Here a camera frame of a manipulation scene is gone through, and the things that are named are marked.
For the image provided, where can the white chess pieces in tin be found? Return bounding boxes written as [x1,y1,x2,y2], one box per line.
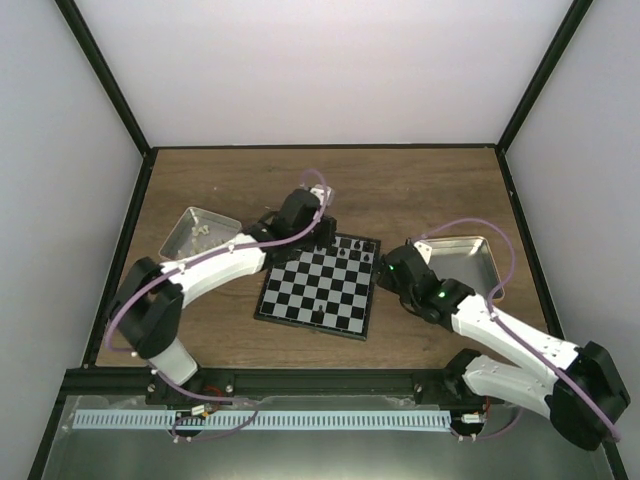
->
[189,224,220,255]

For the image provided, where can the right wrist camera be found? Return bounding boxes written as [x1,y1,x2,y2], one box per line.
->
[412,239,433,264]

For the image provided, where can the light blue slotted cable duct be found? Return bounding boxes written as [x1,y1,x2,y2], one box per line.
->
[72,409,451,432]

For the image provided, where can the black white chess board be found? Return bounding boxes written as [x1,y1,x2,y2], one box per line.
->
[254,233,381,341]

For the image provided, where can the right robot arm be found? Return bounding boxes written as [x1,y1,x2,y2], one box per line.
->
[377,241,631,451]

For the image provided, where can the black enclosure frame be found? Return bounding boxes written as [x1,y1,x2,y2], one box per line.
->
[29,0,631,480]

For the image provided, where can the pink metal tin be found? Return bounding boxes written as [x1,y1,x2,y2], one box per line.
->
[159,206,242,261]

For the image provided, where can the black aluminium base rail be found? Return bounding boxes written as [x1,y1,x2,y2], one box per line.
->
[60,367,486,409]

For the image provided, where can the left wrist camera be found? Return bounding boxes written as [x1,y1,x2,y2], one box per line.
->
[310,184,335,208]

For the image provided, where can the yellow metal tin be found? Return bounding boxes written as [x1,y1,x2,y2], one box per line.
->
[426,236,501,296]

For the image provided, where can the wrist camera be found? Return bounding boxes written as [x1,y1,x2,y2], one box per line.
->
[310,184,335,208]
[412,239,433,264]

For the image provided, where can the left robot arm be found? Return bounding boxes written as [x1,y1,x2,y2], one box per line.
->
[104,185,336,404]

